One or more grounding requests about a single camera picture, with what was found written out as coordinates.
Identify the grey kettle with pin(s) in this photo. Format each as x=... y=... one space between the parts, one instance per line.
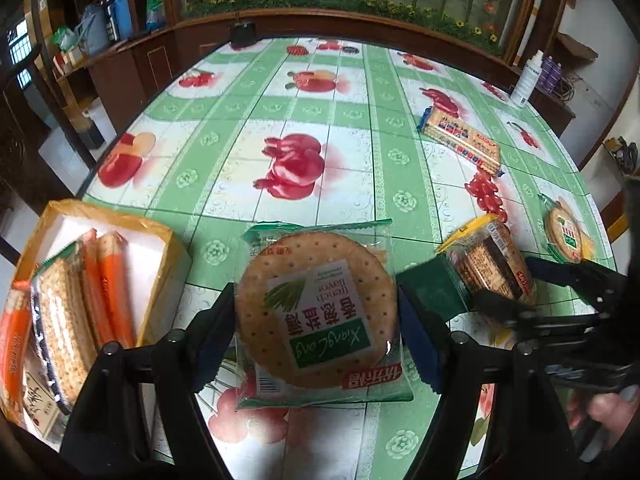
x=95 y=27

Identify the orange window cracker packet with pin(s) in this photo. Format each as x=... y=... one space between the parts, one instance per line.
x=116 y=290

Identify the orange-label soda cracker packet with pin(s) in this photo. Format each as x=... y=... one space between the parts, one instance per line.
x=92 y=300

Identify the brown wall shelf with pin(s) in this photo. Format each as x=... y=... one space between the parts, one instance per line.
x=577 y=45

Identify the person's right hand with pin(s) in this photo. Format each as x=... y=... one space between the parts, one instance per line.
x=610 y=410

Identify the yellow cardboard box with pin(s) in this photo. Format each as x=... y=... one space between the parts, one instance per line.
x=100 y=225

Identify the green snack bag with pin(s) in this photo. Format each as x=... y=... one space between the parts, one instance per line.
x=65 y=40

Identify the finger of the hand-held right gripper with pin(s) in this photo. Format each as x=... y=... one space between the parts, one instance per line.
x=555 y=270
x=505 y=310

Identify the fruit print green tablecloth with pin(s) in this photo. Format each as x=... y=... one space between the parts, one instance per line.
x=350 y=170

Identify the green round cracker packet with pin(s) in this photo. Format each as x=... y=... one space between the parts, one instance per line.
x=565 y=230
x=320 y=310

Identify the yellow square cracker packet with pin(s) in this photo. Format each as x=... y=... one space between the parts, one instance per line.
x=487 y=260

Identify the wooden side cabinet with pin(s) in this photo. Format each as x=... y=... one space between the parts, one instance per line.
x=555 y=110

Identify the small carton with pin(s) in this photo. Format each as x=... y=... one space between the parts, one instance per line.
x=67 y=61

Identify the green-edged square cracker packet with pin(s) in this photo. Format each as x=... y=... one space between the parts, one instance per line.
x=65 y=320

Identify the black tool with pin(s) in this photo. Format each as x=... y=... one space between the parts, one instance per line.
x=622 y=152

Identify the orange text-printed cracker packet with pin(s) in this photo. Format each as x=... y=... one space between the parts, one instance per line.
x=12 y=350

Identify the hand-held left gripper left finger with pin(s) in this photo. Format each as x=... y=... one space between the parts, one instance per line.
x=215 y=342

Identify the green and white bag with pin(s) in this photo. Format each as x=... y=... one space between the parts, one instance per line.
x=155 y=10

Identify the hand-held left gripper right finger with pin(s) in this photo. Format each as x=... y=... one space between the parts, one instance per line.
x=417 y=342

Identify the white plastic bottle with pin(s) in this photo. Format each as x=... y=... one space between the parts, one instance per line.
x=527 y=80

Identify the blue kettle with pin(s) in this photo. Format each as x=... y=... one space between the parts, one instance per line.
x=122 y=12

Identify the wooden sideboard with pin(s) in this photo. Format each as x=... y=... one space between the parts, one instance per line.
x=135 y=65

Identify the black cup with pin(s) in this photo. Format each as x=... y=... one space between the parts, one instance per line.
x=242 y=32

